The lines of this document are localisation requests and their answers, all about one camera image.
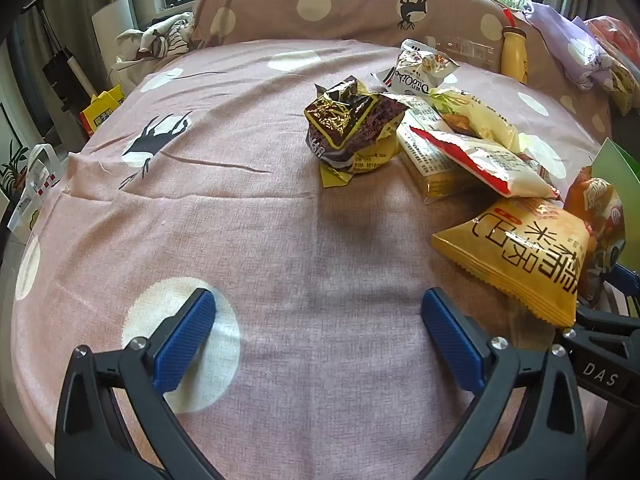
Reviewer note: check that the yellow patterned cloth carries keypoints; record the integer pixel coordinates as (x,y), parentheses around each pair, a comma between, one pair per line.
(625,90)

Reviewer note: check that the yellow orange snack packet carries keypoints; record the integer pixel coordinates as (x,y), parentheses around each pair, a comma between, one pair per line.
(520,255)

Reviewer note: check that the white shopping bag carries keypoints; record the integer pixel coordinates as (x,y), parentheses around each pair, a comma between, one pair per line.
(37,180)

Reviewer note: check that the green cardboard box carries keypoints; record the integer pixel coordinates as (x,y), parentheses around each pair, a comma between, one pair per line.
(622,170)

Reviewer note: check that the yellow bottle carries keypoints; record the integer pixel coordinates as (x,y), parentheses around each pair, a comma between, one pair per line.
(514,55)

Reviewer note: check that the soda cracker packet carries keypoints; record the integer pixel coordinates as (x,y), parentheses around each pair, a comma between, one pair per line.
(425,165)

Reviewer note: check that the red white snack packet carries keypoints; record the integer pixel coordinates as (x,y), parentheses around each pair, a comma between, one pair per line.
(500,165)

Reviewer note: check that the clear plastic bottle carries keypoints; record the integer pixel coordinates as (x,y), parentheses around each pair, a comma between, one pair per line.
(470,50)

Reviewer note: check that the brown gold snack packet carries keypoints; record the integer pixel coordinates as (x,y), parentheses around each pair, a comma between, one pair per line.
(345,120)

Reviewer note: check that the green potted plant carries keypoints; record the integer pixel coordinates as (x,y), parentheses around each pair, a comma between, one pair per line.
(12,165)

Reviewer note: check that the orange plastic bag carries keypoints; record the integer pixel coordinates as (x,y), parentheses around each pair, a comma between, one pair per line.
(615,35)

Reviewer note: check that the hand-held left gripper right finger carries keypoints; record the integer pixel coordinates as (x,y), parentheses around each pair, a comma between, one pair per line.
(450,345)

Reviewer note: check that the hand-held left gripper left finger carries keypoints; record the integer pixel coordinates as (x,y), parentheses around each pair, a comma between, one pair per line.
(185,340)

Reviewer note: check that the white paper roll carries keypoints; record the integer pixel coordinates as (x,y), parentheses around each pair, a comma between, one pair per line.
(112,25)

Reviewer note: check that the pale yellow snack packet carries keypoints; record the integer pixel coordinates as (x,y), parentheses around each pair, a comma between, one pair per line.
(480,115)

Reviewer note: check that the striped white cloth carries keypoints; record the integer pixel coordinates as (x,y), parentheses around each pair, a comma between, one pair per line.
(170,35)

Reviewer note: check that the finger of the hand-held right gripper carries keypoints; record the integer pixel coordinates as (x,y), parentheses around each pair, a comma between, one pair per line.
(626,285)
(605,332)

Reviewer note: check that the lilac cloth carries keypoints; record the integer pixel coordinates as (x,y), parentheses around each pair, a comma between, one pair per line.
(575,45)

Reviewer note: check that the pink dotted pillow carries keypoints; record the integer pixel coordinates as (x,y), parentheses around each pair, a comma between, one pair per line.
(350,5)

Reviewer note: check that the pink dotted bed sheet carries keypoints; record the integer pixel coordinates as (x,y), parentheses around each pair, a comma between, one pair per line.
(250,235)

